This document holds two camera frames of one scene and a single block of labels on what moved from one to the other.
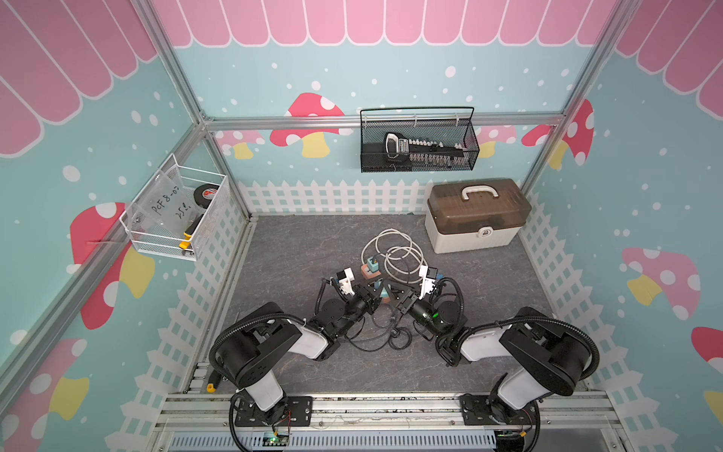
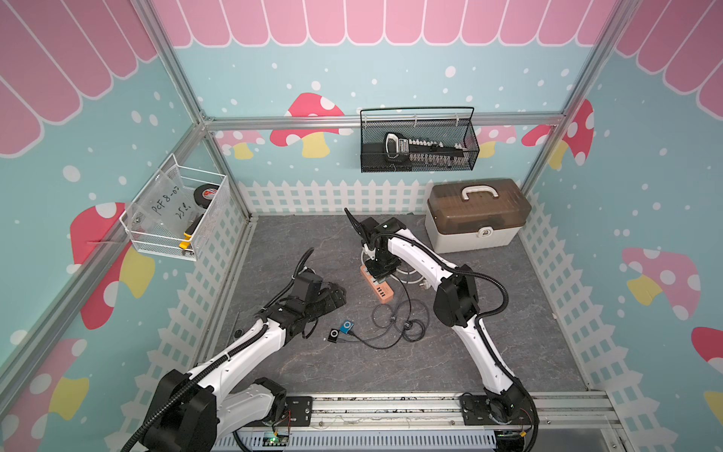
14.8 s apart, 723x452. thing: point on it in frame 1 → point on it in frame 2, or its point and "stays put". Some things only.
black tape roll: x=204 y=193 stays put
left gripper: x=370 y=298 → x=340 y=299
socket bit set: x=423 y=152 stays put
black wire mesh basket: x=418 y=138 stays put
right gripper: x=404 y=302 → x=375 y=274
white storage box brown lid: x=473 y=215 stays put
